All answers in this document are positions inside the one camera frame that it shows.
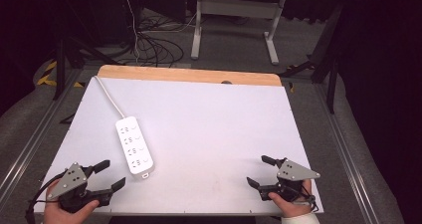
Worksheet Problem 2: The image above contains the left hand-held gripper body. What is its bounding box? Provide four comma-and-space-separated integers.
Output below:
46, 161, 114, 214

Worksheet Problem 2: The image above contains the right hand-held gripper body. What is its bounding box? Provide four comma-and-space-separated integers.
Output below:
258, 157, 321, 202

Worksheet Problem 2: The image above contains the person's right hand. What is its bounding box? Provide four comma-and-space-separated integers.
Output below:
267, 178, 316, 219

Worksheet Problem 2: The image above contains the person's left hand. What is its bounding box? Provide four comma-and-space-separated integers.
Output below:
43, 179, 101, 224

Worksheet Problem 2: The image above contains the white power strip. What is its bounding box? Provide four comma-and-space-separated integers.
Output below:
114, 115, 155, 180

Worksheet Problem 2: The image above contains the white table cover sheet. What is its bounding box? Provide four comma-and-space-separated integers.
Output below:
33, 77, 325, 217

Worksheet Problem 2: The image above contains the yellow black floor tape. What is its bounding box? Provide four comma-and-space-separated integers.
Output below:
35, 60, 86, 89

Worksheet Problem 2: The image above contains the black metal stand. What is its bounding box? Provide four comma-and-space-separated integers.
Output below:
278, 1, 344, 114
53, 34, 124, 102

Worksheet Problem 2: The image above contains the dark curtain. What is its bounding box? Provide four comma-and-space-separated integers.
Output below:
331, 0, 422, 224
0, 0, 68, 117

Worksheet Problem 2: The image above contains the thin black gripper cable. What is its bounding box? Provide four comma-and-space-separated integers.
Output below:
299, 183, 320, 214

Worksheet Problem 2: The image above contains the aluminium floor rail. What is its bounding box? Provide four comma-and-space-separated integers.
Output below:
313, 84, 387, 224
0, 68, 85, 202

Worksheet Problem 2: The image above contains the white power strip cable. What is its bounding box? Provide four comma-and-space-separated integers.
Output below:
93, 75, 126, 119

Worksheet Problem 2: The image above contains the tangle of black floor cables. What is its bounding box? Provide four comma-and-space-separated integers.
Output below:
133, 16, 185, 69

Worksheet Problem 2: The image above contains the thin white hanging cable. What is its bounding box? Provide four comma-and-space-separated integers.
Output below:
120, 0, 141, 64

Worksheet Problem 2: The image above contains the white metal desk frame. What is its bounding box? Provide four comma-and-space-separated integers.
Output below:
190, 0, 287, 67

